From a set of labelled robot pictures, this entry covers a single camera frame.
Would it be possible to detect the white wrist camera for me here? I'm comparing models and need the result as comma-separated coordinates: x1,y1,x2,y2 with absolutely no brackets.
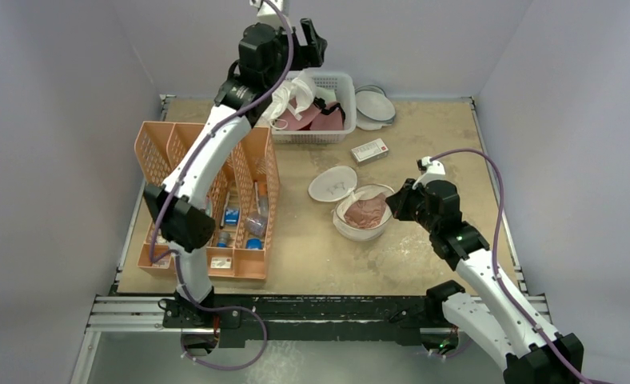
413,157,446,190
249,0,289,24

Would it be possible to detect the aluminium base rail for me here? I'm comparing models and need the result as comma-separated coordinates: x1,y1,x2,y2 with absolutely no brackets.
84,294,552,351

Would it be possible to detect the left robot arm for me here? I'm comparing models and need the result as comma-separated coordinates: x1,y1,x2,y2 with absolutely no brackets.
143,18,328,327

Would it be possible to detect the pink lace bra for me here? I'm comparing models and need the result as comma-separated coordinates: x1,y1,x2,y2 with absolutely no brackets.
344,194,387,230

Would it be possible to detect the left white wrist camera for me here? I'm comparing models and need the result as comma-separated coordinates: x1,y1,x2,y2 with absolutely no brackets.
249,0,289,24

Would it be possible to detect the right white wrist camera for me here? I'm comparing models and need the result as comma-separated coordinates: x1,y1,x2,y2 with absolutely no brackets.
413,157,446,190

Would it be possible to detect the purple cable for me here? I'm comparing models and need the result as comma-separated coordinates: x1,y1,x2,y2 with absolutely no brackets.
148,0,296,373
430,148,612,384

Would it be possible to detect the orange plastic file organizer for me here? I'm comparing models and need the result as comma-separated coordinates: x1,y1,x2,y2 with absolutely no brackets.
134,122,280,280

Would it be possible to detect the metal corner bracket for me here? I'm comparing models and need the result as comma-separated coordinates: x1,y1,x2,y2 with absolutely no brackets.
160,94,177,122

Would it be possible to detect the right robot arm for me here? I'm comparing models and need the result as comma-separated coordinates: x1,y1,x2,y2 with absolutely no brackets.
386,179,584,383

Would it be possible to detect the white and red box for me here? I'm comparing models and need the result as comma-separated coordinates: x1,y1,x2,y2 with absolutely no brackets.
350,138,389,166

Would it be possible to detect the small labelled box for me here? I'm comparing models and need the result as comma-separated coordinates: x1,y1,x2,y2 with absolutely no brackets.
209,257,233,269

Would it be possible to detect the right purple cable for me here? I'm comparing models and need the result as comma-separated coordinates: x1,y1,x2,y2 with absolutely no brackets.
430,148,612,384

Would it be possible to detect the white satin bra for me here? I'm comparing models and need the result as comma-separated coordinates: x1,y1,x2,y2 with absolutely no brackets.
261,70,319,130

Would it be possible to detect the pink bra with black straps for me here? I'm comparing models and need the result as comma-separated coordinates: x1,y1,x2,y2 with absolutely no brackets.
274,97,347,131

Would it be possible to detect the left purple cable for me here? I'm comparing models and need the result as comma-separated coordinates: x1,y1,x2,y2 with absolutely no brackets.
148,0,296,373

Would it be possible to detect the white mesh laundry bag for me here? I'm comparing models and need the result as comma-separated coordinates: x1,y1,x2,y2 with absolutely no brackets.
308,166,394,242

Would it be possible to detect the white plastic laundry basket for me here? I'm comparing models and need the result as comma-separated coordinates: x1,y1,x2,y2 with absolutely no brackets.
257,70,357,144

